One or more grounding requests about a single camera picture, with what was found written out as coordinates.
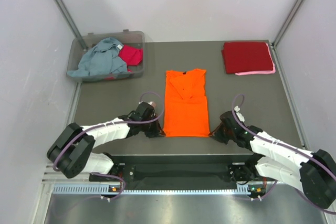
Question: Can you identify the orange t shirt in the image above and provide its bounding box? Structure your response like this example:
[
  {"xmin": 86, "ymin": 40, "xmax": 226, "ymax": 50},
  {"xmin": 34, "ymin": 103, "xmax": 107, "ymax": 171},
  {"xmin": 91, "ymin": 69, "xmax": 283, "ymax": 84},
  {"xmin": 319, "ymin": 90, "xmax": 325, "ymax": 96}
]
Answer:
[{"xmin": 163, "ymin": 69, "xmax": 210, "ymax": 137}]

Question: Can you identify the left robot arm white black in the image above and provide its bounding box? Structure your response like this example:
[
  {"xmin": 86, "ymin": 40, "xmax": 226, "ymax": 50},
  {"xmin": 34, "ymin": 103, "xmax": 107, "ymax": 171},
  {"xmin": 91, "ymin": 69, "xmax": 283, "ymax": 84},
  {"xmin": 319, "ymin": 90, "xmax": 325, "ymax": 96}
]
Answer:
[{"xmin": 46, "ymin": 102, "xmax": 165, "ymax": 180}]

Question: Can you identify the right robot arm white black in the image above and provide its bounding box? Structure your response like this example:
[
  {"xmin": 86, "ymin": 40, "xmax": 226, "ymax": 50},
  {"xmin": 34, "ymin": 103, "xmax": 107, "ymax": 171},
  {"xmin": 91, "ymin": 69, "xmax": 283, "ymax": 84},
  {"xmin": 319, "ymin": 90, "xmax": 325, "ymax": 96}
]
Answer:
[{"xmin": 210, "ymin": 111, "xmax": 335, "ymax": 209}]

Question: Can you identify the folded pink t shirt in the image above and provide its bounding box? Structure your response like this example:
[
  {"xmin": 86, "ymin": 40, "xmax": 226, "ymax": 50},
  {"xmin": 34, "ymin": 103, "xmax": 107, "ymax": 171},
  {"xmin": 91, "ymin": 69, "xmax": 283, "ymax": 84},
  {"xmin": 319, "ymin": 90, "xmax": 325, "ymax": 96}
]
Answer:
[{"xmin": 235, "ymin": 43, "xmax": 276, "ymax": 76}]

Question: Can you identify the magenta t shirt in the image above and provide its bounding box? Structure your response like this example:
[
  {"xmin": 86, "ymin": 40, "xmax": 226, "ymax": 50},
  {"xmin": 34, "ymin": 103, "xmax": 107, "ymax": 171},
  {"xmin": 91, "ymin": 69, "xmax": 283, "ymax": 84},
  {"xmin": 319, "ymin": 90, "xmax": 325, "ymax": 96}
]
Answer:
[{"xmin": 119, "ymin": 45, "xmax": 143, "ymax": 70}]

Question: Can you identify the folded dark red t shirt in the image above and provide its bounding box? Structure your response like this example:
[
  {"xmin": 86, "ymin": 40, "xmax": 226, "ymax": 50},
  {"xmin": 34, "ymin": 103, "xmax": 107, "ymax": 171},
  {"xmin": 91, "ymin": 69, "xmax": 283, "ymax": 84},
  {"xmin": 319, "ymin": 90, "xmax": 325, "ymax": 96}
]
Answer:
[{"xmin": 222, "ymin": 41, "xmax": 272, "ymax": 74}]

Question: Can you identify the clear grey plastic bin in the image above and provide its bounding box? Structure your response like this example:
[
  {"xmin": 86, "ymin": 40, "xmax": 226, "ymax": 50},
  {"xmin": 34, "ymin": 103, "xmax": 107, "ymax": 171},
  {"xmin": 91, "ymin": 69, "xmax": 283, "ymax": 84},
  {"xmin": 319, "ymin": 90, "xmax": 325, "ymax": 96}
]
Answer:
[{"xmin": 67, "ymin": 30, "xmax": 145, "ymax": 83}]

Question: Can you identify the grey blue t shirt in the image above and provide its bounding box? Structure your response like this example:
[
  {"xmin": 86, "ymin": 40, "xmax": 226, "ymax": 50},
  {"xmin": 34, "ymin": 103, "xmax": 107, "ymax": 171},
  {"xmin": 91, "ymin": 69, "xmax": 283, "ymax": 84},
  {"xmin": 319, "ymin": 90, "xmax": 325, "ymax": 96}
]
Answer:
[{"xmin": 67, "ymin": 37, "xmax": 128, "ymax": 78}]

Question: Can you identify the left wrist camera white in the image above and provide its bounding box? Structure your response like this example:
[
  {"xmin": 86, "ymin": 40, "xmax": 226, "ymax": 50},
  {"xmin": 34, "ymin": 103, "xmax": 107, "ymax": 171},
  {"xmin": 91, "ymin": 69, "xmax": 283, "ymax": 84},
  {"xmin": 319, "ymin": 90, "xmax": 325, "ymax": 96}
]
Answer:
[{"xmin": 148, "ymin": 101, "xmax": 156, "ymax": 108}]

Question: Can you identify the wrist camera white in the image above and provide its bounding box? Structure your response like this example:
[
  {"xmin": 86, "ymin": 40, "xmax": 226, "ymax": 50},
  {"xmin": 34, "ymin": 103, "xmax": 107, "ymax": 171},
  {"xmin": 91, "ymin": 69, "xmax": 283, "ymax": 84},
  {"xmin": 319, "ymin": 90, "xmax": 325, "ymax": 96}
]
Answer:
[
  {"xmin": 148, "ymin": 101, "xmax": 156, "ymax": 108},
  {"xmin": 234, "ymin": 106, "xmax": 245, "ymax": 123}
]

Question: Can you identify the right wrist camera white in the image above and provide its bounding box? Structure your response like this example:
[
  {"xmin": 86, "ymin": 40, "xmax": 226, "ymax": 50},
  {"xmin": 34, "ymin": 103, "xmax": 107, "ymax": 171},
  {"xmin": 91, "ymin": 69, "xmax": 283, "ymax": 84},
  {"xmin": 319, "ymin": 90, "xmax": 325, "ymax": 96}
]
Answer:
[{"xmin": 234, "ymin": 106, "xmax": 245, "ymax": 123}]

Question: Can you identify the grey slotted cable duct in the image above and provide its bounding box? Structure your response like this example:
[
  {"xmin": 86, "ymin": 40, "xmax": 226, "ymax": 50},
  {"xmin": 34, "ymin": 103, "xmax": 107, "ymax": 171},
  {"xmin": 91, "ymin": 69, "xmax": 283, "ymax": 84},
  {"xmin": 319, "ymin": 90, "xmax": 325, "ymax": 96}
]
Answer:
[{"xmin": 52, "ymin": 184, "xmax": 265, "ymax": 196}]

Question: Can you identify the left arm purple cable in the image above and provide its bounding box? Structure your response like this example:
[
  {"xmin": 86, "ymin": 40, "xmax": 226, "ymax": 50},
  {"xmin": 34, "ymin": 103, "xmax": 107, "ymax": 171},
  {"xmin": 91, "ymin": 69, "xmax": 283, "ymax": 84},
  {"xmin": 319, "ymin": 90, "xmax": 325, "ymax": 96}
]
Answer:
[{"xmin": 52, "ymin": 91, "xmax": 165, "ymax": 200}]

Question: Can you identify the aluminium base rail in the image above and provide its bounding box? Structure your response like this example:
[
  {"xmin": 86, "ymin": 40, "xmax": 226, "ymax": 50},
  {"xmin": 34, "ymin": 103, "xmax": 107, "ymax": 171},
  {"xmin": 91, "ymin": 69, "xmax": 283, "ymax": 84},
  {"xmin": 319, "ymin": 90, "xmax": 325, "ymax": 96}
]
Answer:
[{"xmin": 43, "ymin": 155, "xmax": 263, "ymax": 190}]

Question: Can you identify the right corner aluminium post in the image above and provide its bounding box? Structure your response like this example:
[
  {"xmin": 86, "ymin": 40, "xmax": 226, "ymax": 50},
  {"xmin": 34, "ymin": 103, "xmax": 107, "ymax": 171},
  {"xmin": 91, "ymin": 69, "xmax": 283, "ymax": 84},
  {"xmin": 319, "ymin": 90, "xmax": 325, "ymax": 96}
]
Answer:
[{"xmin": 271, "ymin": 0, "xmax": 305, "ymax": 48}]

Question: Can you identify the corner aluminium post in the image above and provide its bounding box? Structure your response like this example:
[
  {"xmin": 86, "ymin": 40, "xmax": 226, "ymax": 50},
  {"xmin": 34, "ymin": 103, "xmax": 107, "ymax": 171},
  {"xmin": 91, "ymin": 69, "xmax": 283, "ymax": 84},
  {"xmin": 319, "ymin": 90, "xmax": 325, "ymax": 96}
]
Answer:
[
  {"xmin": 271, "ymin": 0, "xmax": 305, "ymax": 48},
  {"xmin": 54, "ymin": 0, "xmax": 88, "ymax": 50}
]

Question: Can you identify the left corner aluminium post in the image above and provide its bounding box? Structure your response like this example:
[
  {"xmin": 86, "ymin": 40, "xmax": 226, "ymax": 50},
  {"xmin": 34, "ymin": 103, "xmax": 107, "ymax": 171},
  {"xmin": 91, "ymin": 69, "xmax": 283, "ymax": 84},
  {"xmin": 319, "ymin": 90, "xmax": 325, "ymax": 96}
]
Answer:
[{"xmin": 54, "ymin": 0, "xmax": 88, "ymax": 50}]

